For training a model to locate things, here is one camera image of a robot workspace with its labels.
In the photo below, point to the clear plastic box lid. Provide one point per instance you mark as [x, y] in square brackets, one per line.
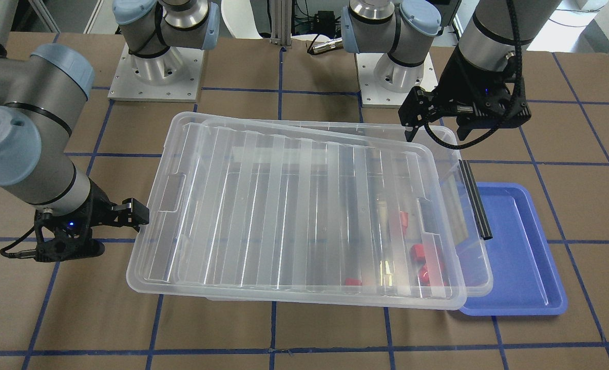
[294, 216]

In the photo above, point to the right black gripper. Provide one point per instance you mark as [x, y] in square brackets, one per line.
[97, 207]

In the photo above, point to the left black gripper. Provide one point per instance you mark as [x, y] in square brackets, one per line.
[456, 82]

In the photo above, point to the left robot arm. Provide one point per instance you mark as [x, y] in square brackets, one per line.
[405, 32]

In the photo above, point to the blue plastic tray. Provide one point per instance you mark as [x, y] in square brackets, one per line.
[525, 278]

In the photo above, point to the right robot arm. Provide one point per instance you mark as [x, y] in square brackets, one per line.
[41, 99]

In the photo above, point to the red block under lid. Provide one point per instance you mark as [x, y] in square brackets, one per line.
[353, 282]

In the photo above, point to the aluminium frame post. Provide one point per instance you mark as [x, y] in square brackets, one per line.
[281, 13]

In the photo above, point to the clear plastic storage box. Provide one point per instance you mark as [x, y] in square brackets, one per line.
[469, 257]

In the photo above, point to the black box handle bar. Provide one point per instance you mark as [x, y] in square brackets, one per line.
[480, 216]

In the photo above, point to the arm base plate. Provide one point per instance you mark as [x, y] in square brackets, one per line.
[172, 77]
[384, 84]

